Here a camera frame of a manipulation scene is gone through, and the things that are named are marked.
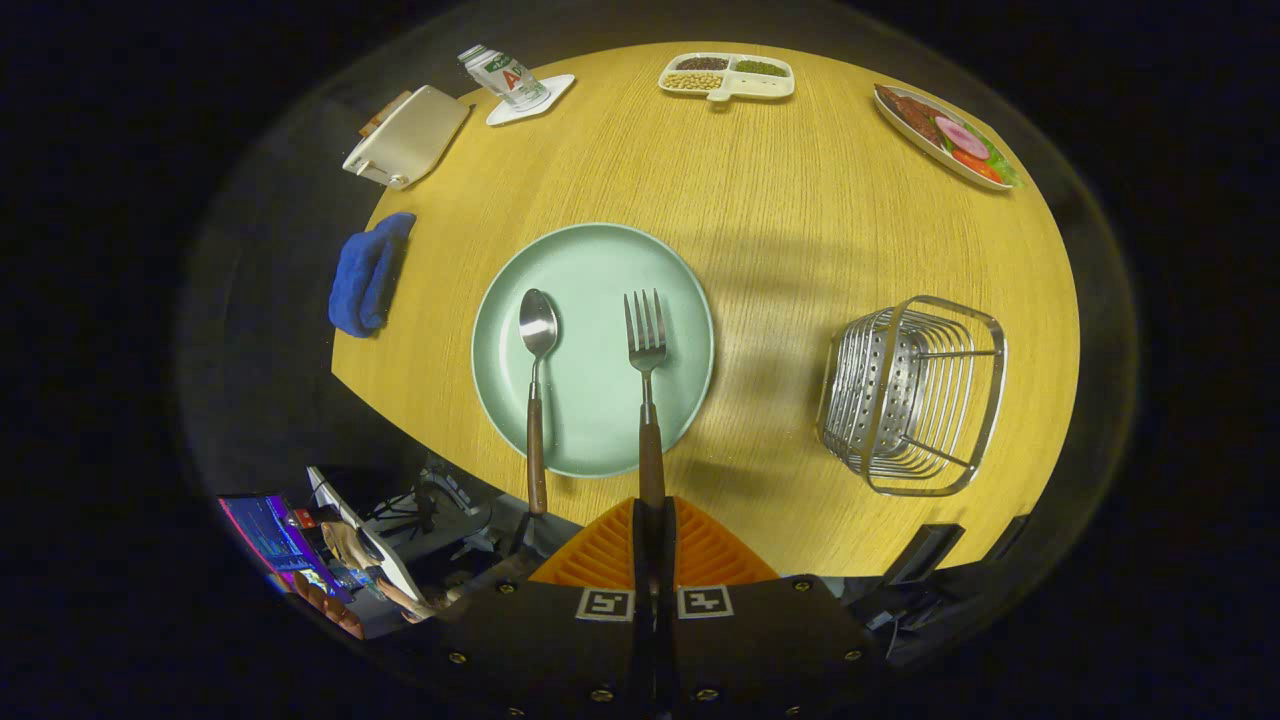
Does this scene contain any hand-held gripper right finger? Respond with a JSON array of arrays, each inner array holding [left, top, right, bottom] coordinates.
[[657, 497, 881, 720]]

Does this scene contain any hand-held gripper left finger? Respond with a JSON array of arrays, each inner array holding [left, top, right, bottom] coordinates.
[[430, 497, 656, 720]]

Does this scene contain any fork with wooden handle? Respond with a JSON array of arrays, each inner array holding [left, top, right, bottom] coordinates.
[[624, 289, 669, 511]]

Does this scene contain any spoon with wooden handle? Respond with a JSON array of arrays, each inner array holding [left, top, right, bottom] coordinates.
[[518, 288, 560, 517]]

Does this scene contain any pale green round plate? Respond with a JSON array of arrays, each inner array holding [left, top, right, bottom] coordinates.
[[471, 222, 716, 479]]

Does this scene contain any dark rectangular object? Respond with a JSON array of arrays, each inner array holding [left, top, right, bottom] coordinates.
[[880, 523, 966, 586]]

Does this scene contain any lit computer screen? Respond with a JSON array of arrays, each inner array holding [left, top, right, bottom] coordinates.
[[218, 493, 351, 601]]

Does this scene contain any blue folded cloth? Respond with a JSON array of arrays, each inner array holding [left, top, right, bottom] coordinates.
[[328, 211, 417, 339]]

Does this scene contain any white square coaster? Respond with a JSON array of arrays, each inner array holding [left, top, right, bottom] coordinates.
[[486, 74, 577, 127]]

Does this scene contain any white toaster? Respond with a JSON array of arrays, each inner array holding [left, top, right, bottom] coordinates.
[[342, 85, 473, 191]]

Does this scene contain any white divided dish with beans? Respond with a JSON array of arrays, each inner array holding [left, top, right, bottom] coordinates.
[[658, 52, 796, 103]]

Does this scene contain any small white drink bottle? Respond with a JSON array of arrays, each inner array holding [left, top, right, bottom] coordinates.
[[458, 44, 551, 111]]

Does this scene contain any white plate with food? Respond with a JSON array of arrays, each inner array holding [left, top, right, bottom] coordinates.
[[873, 84, 1023, 191]]

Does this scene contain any brown toast slice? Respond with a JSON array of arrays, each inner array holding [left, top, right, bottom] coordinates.
[[360, 90, 413, 138]]

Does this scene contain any metal wire basket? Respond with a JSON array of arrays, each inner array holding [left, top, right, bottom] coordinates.
[[817, 295, 1008, 498]]

